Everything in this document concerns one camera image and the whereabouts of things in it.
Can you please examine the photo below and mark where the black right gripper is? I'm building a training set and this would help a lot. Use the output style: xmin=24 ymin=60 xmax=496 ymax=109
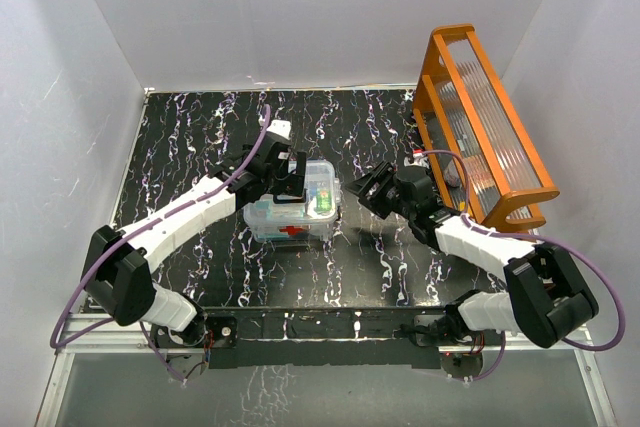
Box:
xmin=346 ymin=162 xmax=415 ymax=221

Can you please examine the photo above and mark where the clear box lid black handle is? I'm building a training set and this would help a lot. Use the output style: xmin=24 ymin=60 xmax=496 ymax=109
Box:
xmin=243 ymin=160 xmax=341 ymax=224

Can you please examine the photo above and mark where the green small box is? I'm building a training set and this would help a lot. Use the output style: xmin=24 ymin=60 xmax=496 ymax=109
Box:
xmin=315 ymin=189 xmax=333 ymax=215

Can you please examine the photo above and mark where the clear first aid box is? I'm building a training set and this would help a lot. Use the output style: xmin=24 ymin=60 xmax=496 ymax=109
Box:
xmin=244 ymin=195 xmax=342 ymax=242

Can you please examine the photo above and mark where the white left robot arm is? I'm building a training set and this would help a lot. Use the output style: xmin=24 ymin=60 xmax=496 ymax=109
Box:
xmin=82 ymin=134 xmax=307 ymax=346

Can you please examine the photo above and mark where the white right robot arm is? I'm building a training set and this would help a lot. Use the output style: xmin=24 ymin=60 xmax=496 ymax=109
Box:
xmin=346 ymin=162 xmax=599 ymax=348

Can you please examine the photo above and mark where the orange wooden rack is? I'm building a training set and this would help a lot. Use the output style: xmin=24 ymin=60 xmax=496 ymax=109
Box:
xmin=413 ymin=24 xmax=559 ymax=233

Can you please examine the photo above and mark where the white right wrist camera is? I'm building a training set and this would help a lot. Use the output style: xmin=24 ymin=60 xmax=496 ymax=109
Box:
xmin=404 ymin=149 xmax=431 ymax=170

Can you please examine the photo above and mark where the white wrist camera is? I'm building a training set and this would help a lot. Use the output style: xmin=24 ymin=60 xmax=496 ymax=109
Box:
xmin=259 ymin=118 xmax=292 ymax=141
xmin=404 ymin=149 xmax=431 ymax=170

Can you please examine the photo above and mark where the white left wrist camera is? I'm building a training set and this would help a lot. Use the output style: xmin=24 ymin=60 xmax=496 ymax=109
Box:
xmin=259 ymin=118 xmax=292 ymax=141

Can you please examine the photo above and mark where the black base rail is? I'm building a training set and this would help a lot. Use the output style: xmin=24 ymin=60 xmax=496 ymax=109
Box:
xmin=151 ymin=307 xmax=500 ymax=369

